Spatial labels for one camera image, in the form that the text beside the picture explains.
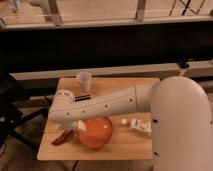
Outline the black rectangular box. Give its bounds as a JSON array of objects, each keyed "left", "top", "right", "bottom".
[{"left": 75, "top": 95, "right": 91, "bottom": 101}]

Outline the small white cube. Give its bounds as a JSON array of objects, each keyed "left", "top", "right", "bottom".
[{"left": 121, "top": 119, "right": 127, "bottom": 125}]

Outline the black chair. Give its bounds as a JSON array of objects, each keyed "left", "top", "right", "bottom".
[{"left": 0, "top": 70, "right": 48, "bottom": 150}]

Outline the white plastic cup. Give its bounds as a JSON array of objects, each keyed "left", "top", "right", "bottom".
[{"left": 76, "top": 72, "right": 92, "bottom": 93}]

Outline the red chili pepper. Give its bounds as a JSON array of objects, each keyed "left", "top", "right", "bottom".
[{"left": 52, "top": 129, "right": 73, "bottom": 146}]

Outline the orange bowl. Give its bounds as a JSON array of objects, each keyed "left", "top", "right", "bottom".
[{"left": 78, "top": 117, "right": 113, "bottom": 149}]

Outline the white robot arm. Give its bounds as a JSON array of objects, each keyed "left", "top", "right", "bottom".
[{"left": 48, "top": 76, "right": 213, "bottom": 171}]

